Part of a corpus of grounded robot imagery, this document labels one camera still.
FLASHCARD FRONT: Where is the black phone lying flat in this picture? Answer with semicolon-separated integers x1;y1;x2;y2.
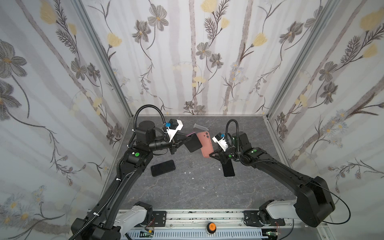
151;160;176;177

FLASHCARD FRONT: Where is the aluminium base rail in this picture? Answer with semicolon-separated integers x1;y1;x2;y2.
121;209;304;240

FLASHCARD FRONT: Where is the pink phone case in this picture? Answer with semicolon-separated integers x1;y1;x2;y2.
197;132;214;158

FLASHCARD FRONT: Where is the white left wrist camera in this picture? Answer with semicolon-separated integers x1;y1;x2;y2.
163;119;184;143

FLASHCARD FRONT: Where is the phone with pink case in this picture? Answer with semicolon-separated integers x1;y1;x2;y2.
184;133;203;153

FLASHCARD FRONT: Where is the black phone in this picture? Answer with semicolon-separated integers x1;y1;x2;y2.
222;160;235;178
151;160;176;177

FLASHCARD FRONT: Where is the black right corrugated cable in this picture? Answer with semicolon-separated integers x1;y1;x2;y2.
224;118;280;167

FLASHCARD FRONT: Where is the black left corrugated cable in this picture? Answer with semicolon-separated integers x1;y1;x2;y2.
68;104;167;240

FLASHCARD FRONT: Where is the orange emergency stop button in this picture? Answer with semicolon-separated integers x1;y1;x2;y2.
206;222;217;235

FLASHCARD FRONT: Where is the clear plastic tube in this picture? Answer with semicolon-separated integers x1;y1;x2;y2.
194;124;209;132

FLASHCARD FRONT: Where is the black corrugated cable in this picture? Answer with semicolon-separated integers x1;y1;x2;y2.
68;104;167;240
224;118;280;167

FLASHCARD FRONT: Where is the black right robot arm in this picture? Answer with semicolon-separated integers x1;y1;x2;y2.
210;132;335;228

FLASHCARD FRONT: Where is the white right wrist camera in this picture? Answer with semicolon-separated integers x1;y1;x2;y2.
212;133;229;152

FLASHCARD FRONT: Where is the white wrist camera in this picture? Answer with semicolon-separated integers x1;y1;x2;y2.
163;119;184;143
212;133;229;152

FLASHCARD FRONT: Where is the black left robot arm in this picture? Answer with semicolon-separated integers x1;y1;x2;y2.
71;119;191;240

